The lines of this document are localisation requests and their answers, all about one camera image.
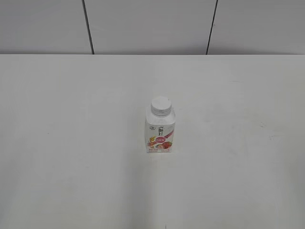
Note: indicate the white screw cap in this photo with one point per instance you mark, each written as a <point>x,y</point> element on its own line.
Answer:
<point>161,106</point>

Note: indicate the white strawberry drink bottle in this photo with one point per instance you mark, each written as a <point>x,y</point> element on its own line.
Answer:
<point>159,132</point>

